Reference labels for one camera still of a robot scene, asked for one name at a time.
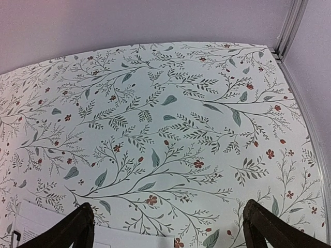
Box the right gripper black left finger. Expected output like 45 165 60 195
19 203 95 248

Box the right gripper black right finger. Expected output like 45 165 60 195
243 199 330 248

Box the printed text paper sheet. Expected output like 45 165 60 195
7 200 174 248

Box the floral patterned table mat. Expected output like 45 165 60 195
1 42 330 247

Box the right aluminium corner post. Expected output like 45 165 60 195
274 0 309 63

